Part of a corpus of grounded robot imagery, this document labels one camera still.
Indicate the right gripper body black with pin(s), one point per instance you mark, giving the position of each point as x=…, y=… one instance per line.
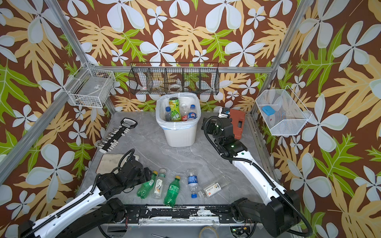
x=214, y=130

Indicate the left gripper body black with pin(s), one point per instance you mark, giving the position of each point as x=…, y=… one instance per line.
x=142, y=177

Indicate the green soda bottle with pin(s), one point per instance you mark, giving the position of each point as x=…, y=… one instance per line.
x=173, y=192
x=146, y=187

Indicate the white label drink bottle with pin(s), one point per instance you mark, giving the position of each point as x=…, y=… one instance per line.
x=159, y=183

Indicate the blue cap water bottle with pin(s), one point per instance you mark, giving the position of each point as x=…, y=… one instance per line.
x=192, y=113

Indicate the red label soda bottle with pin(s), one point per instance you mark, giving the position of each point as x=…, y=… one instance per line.
x=184, y=112

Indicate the tall green yellow bottle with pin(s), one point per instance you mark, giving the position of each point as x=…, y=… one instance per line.
x=174, y=105

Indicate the blue label water bottle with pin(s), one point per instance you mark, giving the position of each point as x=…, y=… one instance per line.
x=168, y=116
x=193, y=183

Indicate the clear bottle white label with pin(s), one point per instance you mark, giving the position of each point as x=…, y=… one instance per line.
x=213, y=188

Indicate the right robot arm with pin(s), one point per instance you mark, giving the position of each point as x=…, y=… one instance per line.
x=278, y=212

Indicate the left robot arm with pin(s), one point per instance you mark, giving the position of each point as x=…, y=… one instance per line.
x=104, y=187

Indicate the white plastic trash bin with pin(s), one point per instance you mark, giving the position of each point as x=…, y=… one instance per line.
x=181, y=138

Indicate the clear bin liner bag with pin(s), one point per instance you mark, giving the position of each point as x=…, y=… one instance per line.
x=184, y=98

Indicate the red plastic tool case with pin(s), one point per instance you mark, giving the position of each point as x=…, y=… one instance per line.
x=238, y=120

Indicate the black screwdriver bit holder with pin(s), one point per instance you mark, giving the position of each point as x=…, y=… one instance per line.
x=111, y=140

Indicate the blue object in basket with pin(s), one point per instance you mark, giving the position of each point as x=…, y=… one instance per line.
x=268, y=110

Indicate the white mesh basket right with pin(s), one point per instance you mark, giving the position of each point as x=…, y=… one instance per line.
x=291, y=114

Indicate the tape roll foreground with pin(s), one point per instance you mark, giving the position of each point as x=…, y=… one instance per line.
x=208, y=232

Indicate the black wire wall basket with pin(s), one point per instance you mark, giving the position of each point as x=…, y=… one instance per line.
x=162, y=78

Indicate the white wire basket left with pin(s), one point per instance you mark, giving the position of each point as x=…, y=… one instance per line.
x=90, y=86

